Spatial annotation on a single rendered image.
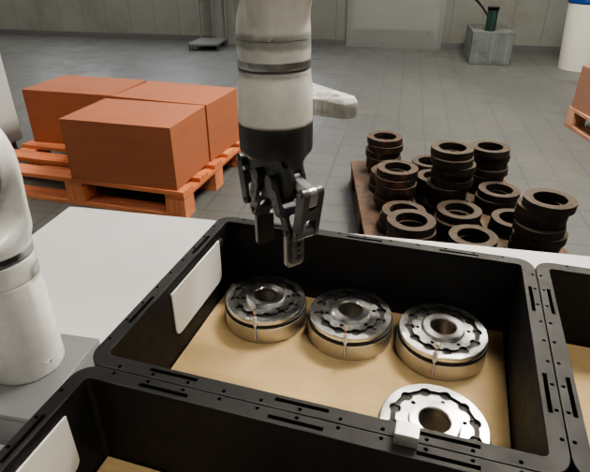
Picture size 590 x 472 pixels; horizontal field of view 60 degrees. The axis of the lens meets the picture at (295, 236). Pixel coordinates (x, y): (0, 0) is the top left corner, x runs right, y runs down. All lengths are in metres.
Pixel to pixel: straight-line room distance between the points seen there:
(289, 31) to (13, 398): 0.55
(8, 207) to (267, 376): 0.35
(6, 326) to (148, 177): 2.10
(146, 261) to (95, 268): 0.10
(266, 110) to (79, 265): 0.70
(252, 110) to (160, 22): 8.27
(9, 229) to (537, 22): 7.76
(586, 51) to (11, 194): 6.61
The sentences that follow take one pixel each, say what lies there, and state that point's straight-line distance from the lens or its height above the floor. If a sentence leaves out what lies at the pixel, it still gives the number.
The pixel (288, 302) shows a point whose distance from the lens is 0.65.
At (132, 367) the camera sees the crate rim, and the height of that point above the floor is 0.93.
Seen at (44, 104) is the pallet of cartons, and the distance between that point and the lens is 3.60.
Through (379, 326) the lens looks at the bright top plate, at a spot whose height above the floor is 0.86.
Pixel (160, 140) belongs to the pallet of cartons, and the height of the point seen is 0.42.
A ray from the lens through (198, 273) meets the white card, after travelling 0.63.
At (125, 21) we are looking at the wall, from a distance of 9.01.
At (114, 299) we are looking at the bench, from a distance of 0.98.
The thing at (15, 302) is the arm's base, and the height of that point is 0.88.
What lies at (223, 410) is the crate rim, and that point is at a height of 0.93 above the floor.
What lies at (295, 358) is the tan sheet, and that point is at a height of 0.83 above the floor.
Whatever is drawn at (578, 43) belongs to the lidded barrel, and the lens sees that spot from 6.93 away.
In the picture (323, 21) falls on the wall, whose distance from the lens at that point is 8.01.
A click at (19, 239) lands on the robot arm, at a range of 0.67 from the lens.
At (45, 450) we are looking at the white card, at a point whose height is 0.91.
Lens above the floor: 1.25
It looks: 29 degrees down
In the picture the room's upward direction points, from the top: straight up
